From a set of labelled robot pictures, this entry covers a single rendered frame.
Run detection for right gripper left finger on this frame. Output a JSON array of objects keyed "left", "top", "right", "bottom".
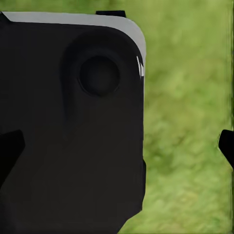
[{"left": 0, "top": 130, "right": 25, "bottom": 188}]

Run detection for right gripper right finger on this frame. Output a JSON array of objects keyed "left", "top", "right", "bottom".
[{"left": 218, "top": 130, "right": 234, "bottom": 169}]

